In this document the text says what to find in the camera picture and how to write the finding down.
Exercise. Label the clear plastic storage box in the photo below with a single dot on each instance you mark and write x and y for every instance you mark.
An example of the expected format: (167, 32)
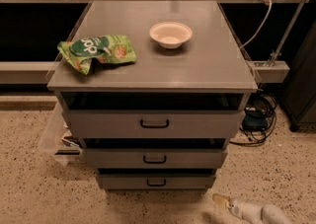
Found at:
(51, 142)

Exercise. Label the dark cabinet at right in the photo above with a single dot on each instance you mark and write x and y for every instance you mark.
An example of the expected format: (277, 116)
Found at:
(299, 89)

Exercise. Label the grey drawer cabinet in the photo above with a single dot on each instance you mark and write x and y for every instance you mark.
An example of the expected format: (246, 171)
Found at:
(208, 72)

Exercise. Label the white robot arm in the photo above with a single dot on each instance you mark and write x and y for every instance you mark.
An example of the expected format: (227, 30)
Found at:
(271, 214)

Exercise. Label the green snack bag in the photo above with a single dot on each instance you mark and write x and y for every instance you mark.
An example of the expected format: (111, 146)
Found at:
(108, 49)

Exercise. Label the white paper bowl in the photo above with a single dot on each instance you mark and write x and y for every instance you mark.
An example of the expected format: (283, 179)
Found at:
(170, 35)

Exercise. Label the grey bottom drawer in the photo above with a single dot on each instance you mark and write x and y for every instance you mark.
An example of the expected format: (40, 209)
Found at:
(120, 179)

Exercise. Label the grey middle drawer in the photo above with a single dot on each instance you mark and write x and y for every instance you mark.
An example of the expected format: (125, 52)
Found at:
(155, 153)

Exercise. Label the grey top drawer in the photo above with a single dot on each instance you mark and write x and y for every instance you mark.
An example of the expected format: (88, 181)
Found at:
(95, 115)

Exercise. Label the metal diagonal rod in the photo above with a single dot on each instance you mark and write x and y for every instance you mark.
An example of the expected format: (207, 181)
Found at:
(271, 61)

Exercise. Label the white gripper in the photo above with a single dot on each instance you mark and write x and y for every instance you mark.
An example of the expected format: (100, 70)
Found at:
(239, 208)

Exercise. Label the grey drawer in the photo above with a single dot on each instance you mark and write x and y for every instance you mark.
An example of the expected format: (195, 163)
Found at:
(95, 115)
(120, 179)
(155, 153)

